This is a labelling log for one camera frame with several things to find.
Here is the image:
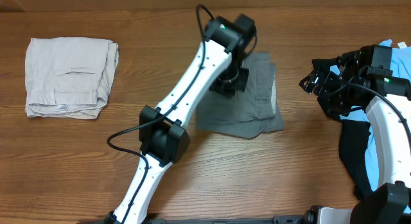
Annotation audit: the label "black garment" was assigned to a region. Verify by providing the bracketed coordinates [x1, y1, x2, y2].
[312, 50, 372, 200]

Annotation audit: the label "beige shorts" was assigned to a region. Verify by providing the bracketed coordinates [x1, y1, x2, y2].
[25, 37, 119, 119]

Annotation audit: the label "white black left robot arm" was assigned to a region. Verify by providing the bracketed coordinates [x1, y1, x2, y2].
[104, 14, 256, 223]

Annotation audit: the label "grey shorts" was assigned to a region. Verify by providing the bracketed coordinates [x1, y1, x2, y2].
[196, 53, 284, 139]

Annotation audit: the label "light blue t-shirt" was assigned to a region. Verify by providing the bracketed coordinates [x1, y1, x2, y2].
[337, 42, 410, 200]

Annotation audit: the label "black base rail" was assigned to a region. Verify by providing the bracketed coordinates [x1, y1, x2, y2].
[76, 214, 309, 224]

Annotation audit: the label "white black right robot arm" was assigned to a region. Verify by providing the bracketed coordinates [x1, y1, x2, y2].
[299, 45, 410, 223]

